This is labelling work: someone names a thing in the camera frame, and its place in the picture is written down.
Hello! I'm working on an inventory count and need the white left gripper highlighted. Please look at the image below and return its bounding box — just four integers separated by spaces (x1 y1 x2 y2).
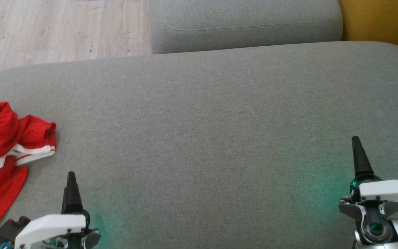
14 172 101 249

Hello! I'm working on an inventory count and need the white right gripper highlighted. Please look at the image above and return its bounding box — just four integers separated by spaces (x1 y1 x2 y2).
339 136 398 222

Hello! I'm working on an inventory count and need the yellow sofa back cushion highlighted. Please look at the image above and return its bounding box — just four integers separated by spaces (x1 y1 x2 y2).
338 0 398 63

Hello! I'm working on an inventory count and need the large grey sofa seat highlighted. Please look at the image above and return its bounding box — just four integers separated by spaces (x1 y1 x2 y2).
0 41 398 249

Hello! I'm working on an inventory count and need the grey sofa seat cushion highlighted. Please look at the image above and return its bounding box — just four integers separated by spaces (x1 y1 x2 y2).
150 0 344 55

